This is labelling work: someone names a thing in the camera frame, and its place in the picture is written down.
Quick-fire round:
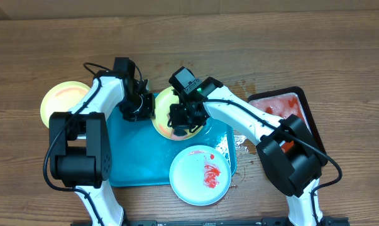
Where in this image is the yellow plate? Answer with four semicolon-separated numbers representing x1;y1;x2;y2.
40;81;90;128

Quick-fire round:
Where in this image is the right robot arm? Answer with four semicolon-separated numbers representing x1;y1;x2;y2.
168;67;327;225

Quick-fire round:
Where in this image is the teal plastic tray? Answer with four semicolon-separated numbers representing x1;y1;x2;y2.
107;107;237;187

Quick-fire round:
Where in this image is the pink and black sponge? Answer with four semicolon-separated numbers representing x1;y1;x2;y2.
170;129;189;141

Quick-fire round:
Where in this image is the black tray with red liquid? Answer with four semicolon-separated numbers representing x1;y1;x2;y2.
248;87;326;153

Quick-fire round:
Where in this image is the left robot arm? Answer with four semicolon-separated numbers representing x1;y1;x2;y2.
43;57;155;225

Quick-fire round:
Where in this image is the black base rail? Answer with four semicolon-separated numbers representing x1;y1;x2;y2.
70;217;350;226

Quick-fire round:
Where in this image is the yellow-green plate top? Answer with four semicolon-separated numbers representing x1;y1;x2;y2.
152;86;203;141

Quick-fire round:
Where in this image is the light blue plate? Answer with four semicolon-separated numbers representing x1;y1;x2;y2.
169;145;231;206

